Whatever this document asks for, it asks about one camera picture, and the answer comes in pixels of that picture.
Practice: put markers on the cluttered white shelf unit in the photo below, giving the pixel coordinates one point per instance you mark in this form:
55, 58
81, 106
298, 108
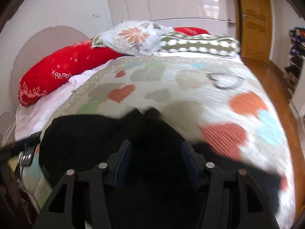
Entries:
294, 67

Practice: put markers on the round beige headboard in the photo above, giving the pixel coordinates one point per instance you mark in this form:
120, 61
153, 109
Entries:
40, 45

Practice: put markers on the wooden door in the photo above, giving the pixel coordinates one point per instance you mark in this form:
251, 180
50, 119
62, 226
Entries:
256, 29

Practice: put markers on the black pants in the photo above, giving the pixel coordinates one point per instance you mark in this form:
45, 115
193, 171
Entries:
156, 190

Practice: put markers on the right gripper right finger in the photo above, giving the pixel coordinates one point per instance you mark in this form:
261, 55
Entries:
233, 194

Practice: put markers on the green white patterned bolster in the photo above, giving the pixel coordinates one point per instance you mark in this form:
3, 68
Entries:
216, 45

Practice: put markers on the red long pillow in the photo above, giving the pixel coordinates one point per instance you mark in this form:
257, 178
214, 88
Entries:
56, 69

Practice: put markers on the white floral pillow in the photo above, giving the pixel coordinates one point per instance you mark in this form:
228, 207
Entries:
135, 38

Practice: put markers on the heart pattern quilt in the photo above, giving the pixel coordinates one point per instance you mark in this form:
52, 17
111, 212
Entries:
218, 100

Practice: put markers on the glossy white wardrobe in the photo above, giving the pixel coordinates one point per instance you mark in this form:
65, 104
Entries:
211, 15

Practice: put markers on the pink white bed sheet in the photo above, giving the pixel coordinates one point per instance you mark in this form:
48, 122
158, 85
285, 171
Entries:
32, 118

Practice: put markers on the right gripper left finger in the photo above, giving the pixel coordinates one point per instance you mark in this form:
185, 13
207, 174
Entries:
58, 210

